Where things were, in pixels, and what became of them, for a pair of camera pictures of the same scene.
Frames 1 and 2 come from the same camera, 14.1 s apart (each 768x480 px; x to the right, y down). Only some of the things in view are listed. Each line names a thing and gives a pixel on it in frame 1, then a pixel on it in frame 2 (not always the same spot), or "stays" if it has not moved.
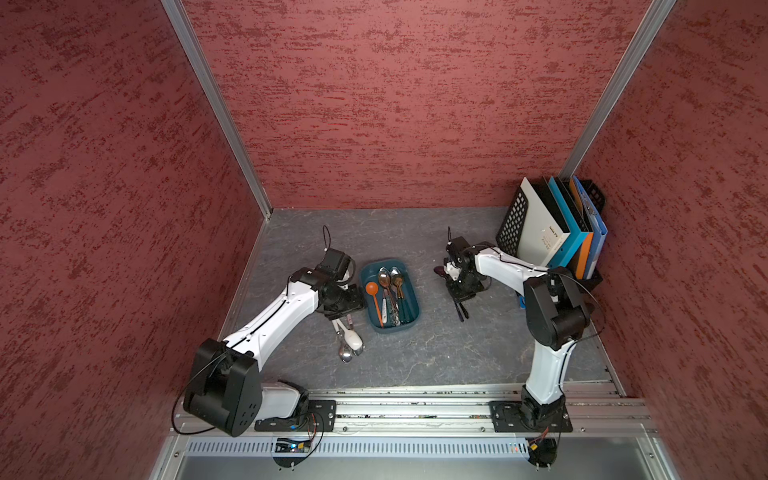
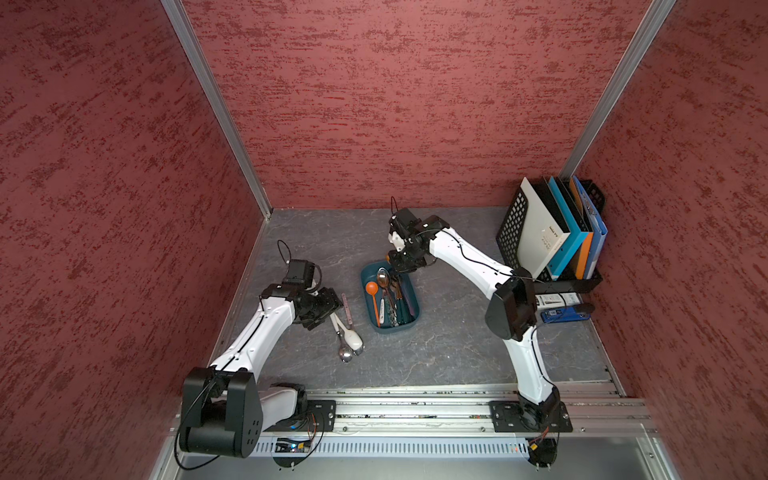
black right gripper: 460,296 → 402,266
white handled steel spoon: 345,353 stays
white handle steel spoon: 384,279 stays
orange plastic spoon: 372,288 stays
